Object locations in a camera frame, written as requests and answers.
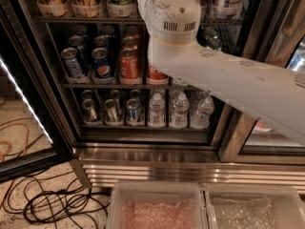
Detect front silver can middle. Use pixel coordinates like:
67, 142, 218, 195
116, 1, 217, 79
104, 99, 122, 126

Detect front coca-cola can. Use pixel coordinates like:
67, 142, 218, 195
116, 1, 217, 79
147, 64, 169, 86

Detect middle blue pepsi can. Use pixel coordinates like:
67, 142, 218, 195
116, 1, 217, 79
93, 35, 110, 50

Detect water bottle left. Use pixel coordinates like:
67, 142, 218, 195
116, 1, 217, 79
148, 93, 165, 128

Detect middle wire shelf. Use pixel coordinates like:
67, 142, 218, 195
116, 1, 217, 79
62, 82, 201, 92

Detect water bottle middle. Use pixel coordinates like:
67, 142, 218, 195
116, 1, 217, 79
170, 93, 190, 129

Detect gold tall can right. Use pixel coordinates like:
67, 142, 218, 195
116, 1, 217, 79
72, 0, 100, 18

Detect black cable bundle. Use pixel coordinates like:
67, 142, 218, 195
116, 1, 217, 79
2, 167, 111, 229

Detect middle diet pepsi can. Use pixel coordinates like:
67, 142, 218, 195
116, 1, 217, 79
68, 35, 88, 61

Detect orange cable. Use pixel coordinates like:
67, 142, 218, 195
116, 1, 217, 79
0, 120, 31, 208

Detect top wire shelf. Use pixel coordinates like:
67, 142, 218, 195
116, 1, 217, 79
34, 15, 243, 26

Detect water bottle right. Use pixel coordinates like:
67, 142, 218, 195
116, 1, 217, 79
191, 96, 214, 130

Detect front blue silver can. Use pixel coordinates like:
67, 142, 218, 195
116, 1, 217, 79
126, 98, 143, 126

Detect middle orange soda can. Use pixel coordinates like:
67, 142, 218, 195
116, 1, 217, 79
121, 36, 138, 50

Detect steel fridge base grille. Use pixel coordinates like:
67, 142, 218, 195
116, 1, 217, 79
78, 147, 305, 195

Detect clear bin pink wrap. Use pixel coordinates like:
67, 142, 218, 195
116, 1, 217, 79
106, 181, 208, 229

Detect wire shelf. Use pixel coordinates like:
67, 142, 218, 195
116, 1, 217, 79
62, 82, 201, 92
34, 15, 243, 26

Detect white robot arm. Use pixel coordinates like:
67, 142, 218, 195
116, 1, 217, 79
138, 0, 305, 145

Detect front orange soda can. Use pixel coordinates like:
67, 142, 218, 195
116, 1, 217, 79
119, 49, 141, 85

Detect front blue pepsi can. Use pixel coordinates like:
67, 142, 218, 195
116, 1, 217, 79
91, 48, 114, 85

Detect orange soda can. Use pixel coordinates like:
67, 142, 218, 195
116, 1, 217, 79
121, 36, 138, 50
119, 49, 141, 85

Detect blue pepsi can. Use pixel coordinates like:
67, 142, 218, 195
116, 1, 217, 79
91, 48, 114, 85
93, 35, 110, 50

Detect water bottle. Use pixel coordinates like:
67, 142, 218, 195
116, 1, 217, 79
170, 93, 190, 129
148, 93, 165, 128
191, 96, 214, 130

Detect diet pepsi can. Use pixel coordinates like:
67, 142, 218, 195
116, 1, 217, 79
68, 35, 88, 61
60, 47, 90, 84

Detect front diet pepsi can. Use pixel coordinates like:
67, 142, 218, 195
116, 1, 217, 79
60, 47, 90, 84

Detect front silver can left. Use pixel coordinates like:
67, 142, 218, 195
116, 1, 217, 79
82, 99, 101, 123

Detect open fridge glass door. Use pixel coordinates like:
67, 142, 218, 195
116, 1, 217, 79
0, 8, 72, 183

